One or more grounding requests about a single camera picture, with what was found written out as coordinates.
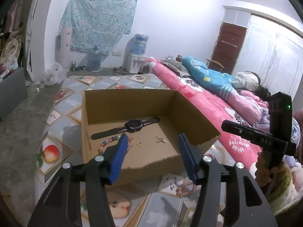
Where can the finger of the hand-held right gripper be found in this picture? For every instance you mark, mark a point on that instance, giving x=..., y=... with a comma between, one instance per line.
x=236, y=128

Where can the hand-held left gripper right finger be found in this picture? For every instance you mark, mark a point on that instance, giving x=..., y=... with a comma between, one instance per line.
x=187, y=156

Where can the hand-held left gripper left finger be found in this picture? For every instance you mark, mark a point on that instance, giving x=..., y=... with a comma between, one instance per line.
x=118, y=156

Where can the brown cardboard box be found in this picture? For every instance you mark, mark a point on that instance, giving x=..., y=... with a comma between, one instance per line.
x=146, y=151

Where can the person's right forearm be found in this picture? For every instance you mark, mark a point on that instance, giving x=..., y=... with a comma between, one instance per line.
x=284, y=194

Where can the person's right hand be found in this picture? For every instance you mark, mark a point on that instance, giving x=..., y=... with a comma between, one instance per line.
x=261, y=175

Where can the lilac blanket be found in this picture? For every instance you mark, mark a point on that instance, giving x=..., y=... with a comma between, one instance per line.
x=262, y=118

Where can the black pink smart watch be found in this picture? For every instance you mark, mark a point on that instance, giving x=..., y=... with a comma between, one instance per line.
x=133, y=125

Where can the pink floral blanket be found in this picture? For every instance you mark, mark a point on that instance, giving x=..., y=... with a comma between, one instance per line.
x=208, y=99

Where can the white wardrobe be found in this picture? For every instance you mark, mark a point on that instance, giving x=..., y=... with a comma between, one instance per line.
x=272, y=59

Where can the blue patterned pillow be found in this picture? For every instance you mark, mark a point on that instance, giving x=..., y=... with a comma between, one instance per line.
x=208, y=75

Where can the fruit printed floor mat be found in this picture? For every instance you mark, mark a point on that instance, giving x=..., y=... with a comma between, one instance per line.
x=71, y=104

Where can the wooden chair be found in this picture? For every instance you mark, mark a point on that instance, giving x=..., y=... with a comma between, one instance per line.
x=214, y=61

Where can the white door hook rack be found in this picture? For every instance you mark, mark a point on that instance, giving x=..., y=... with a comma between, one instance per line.
x=229, y=43

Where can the dark slippers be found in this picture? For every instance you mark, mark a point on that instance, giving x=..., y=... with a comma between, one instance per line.
x=118, y=70

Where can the grey floral pillow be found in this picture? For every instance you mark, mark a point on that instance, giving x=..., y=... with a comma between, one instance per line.
x=175, y=66

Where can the brown door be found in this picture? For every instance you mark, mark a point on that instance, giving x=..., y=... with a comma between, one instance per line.
x=227, y=35

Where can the white water dispenser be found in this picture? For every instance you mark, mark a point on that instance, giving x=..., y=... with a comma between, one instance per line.
x=132, y=62

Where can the clear water jug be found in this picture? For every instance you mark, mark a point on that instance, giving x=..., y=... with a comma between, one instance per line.
x=94, y=61

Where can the white plastic bag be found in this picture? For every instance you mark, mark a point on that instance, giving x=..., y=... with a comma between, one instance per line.
x=54, y=75

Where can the grey storage box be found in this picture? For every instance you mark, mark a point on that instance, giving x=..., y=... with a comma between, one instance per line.
x=11, y=92

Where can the teal floral hanging cloth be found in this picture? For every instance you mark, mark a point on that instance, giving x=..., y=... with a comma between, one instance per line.
x=99, y=21

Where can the pile of clothes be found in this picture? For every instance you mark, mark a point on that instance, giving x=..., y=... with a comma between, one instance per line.
x=11, y=45

